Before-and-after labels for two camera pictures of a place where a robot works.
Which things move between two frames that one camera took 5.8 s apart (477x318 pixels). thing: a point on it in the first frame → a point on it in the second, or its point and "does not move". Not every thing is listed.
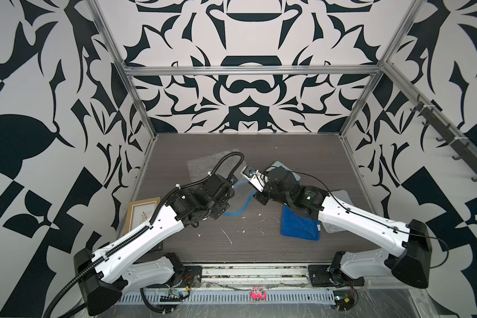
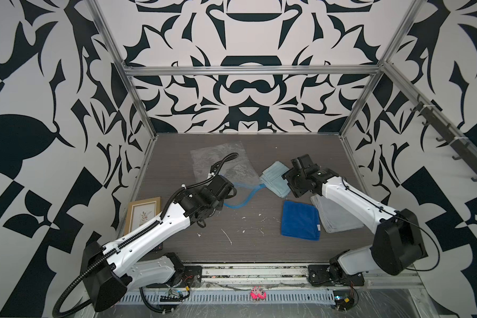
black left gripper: [219, 210] does not move
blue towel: [296, 226] does not move
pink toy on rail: [258, 293] does not move
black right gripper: [259, 197] → [287, 175]
